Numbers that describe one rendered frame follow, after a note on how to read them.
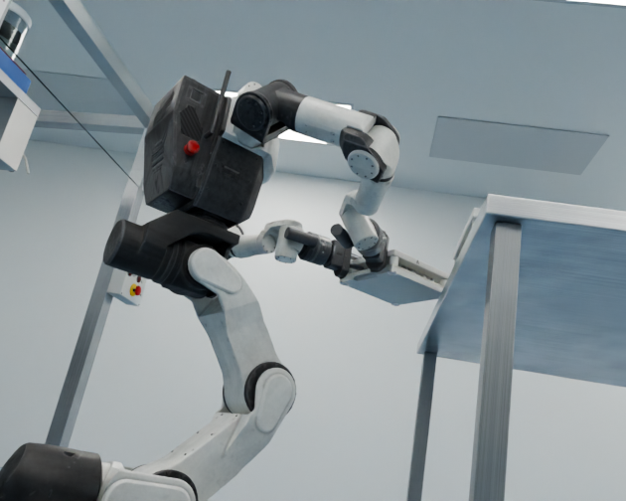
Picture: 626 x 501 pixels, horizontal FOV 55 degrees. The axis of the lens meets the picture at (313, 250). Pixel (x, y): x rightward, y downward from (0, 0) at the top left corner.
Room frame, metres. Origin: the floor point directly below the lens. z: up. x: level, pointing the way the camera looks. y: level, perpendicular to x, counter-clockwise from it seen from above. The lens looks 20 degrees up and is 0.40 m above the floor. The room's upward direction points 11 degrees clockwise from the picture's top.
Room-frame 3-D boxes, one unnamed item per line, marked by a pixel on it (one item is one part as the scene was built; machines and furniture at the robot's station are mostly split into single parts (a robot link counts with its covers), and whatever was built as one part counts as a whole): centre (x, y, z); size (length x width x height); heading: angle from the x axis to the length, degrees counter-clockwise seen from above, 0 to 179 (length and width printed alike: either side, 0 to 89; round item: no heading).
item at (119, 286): (2.39, 0.71, 1.03); 0.17 x 0.06 x 0.26; 167
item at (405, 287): (1.78, -0.27, 0.98); 0.24 x 0.24 x 0.02; 32
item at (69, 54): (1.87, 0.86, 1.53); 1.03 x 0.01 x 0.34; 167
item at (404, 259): (1.78, -0.27, 1.02); 0.25 x 0.24 x 0.02; 32
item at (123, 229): (1.40, 0.34, 0.84); 0.28 x 0.13 x 0.18; 122
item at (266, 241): (1.69, 0.10, 1.03); 0.13 x 0.07 x 0.09; 48
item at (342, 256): (1.73, -0.05, 1.02); 0.12 x 0.10 x 0.13; 114
